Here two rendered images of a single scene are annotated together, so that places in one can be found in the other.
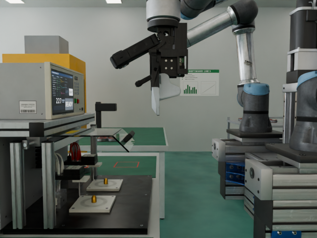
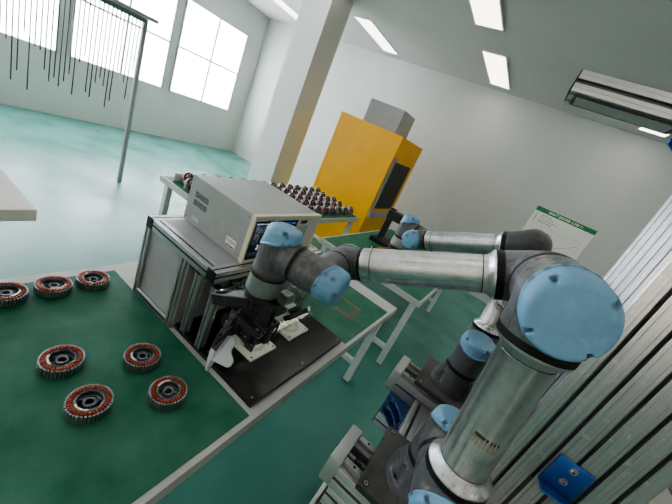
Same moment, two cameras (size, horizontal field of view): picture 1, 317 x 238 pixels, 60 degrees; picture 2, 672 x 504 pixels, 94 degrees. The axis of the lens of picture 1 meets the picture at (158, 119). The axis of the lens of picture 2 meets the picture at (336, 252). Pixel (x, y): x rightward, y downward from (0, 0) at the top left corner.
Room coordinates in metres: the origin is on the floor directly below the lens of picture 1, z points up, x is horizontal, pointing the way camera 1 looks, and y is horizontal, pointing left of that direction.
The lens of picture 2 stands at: (0.14, -0.35, 1.71)
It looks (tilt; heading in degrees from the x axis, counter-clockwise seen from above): 20 degrees down; 25
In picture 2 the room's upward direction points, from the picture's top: 25 degrees clockwise
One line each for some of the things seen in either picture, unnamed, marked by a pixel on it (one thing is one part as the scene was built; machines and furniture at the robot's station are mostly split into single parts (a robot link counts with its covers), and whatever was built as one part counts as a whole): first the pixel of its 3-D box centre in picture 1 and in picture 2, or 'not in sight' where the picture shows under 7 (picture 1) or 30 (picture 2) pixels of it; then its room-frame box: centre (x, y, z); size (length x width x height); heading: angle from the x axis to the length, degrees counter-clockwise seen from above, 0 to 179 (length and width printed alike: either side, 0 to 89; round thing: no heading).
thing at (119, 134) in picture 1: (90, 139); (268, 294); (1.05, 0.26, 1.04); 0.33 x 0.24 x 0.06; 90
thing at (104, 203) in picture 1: (94, 203); (252, 343); (1.06, 0.26, 0.78); 0.15 x 0.15 x 0.01; 0
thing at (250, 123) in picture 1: (255, 120); (455, 375); (1.33, -0.47, 1.09); 0.15 x 0.15 x 0.10
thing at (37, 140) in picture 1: (37, 139); not in sight; (0.96, 0.43, 1.05); 0.06 x 0.04 x 0.04; 0
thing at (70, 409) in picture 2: not in sight; (89, 403); (0.50, 0.32, 0.77); 0.11 x 0.11 x 0.04
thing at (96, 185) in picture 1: (105, 184); (288, 325); (1.31, 0.26, 0.78); 0.15 x 0.15 x 0.01; 0
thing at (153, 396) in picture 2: not in sight; (167, 392); (0.68, 0.23, 0.77); 0.11 x 0.11 x 0.04
